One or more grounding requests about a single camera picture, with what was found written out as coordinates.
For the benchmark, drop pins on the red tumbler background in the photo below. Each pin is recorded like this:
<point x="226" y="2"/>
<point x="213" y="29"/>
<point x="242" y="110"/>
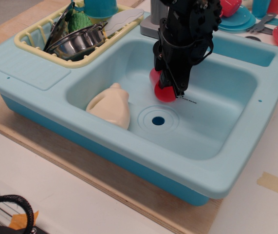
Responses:
<point x="273" y="7"/>

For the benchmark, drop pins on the yellow dish rack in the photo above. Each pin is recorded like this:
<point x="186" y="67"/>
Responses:
<point x="33" y="39"/>

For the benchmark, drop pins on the green toy vegetable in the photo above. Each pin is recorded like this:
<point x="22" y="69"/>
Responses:
<point x="78" y="21"/>

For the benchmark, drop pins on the light blue toy sink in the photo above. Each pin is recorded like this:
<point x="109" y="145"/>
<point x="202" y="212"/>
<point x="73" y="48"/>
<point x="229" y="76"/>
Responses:
<point x="195" y="147"/>

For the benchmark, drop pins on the teal cup in rack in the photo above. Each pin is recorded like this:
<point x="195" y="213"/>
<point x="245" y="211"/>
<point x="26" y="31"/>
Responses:
<point x="98" y="8"/>

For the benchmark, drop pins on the red toy mug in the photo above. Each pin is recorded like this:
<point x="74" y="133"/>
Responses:
<point x="230" y="7"/>

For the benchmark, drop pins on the plywood board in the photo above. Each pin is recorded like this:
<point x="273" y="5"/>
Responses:
<point x="74" y="190"/>

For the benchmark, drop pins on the teal tumbler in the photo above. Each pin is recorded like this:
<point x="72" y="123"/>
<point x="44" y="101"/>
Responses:
<point x="260" y="7"/>

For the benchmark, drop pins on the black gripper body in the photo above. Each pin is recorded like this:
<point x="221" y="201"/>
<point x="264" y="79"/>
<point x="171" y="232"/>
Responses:
<point x="186" y="36"/>

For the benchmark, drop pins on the teal plate stack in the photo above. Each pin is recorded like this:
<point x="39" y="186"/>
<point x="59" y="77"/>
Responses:
<point x="241" y="20"/>

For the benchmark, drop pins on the grey toy fork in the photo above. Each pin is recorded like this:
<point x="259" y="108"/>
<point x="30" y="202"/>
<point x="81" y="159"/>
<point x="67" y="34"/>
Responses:
<point x="260" y="26"/>

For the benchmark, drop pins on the grey toy faucet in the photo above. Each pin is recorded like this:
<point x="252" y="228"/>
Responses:
<point x="150" y="25"/>

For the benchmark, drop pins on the beige masking tape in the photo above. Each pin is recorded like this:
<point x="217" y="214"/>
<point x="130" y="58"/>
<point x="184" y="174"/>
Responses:
<point x="268" y="181"/>

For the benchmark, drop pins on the grey toy knife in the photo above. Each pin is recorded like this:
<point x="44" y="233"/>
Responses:
<point x="120" y="19"/>

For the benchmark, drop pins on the orange tape piece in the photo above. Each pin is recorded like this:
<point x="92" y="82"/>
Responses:
<point x="18" y="222"/>

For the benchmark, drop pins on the stainless steel pot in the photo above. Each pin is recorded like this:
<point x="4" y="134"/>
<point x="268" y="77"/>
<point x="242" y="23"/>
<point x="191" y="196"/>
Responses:
<point x="76" y="45"/>

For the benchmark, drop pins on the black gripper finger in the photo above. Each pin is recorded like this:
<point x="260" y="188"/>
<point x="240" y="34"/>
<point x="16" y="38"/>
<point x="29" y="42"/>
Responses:
<point x="168" y="81"/>
<point x="159" y="63"/>

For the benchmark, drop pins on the steel pot lid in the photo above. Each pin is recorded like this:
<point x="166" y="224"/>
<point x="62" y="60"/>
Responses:
<point x="58" y="28"/>

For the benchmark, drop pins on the cream toy detergent bottle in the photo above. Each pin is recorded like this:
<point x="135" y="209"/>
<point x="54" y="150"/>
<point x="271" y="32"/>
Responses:
<point x="111" y="105"/>

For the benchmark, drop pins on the red plastic cup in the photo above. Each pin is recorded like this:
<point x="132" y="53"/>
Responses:
<point x="154" y="77"/>

